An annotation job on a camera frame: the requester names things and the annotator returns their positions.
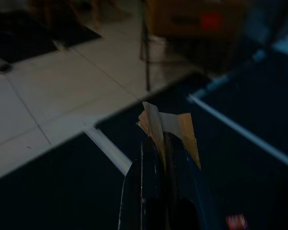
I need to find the brown paper scrap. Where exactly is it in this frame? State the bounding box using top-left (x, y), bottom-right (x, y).
top-left (136, 101), bottom-right (202, 170)

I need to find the brown cardboard rubbish box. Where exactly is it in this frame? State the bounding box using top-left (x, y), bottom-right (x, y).
top-left (145, 0), bottom-right (249, 38)

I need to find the black floor mat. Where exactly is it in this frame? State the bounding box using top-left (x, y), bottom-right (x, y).
top-left (0, 9), bottom-right (103, 65)

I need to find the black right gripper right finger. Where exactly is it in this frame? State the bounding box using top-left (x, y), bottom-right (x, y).
top-left (165, 133), bottom-right (223, 230)

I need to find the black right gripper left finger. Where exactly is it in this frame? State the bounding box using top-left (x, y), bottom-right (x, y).
top-left (118, 136), bottom-right (168, 230)

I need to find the black folding chair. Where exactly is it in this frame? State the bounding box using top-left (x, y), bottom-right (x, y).
top-left (139, 9), bottom-right (207, 92)

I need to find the white tape strip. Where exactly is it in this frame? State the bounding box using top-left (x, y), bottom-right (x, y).
top-left (84, 126), bottom-right (133, 176)
top-left (186, 47), bottom-right (288, 169)

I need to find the dark blue carpet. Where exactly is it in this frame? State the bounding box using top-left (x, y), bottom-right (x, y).
top-left (0, 47), bottom-right (288, 230)

